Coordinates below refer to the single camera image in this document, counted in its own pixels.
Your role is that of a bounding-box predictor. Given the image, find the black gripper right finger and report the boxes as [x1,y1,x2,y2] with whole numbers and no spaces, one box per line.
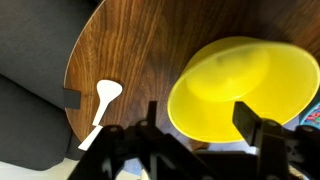
[232,100,320,180]

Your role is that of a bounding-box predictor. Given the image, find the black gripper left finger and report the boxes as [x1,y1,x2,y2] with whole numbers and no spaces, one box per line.
[68,100,218,180]

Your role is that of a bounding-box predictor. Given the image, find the yellow plastic bowl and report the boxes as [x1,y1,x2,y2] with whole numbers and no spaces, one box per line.
[166,35,320,144]

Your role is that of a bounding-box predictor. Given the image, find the blue bowl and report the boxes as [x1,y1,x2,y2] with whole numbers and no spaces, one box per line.
[297,100,320,130]

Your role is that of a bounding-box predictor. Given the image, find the colourful cereal pieces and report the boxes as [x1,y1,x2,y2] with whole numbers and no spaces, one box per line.
[304,105,320,126]

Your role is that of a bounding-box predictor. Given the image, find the white plastic spoon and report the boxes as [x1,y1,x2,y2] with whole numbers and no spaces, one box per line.
[77,79,124,152]

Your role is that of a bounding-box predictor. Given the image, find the black table edge clamp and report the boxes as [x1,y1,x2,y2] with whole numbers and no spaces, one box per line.
[62,88,82,111]

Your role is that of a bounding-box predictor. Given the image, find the dark grey sofa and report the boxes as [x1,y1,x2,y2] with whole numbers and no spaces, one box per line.
[0,0,103,172]

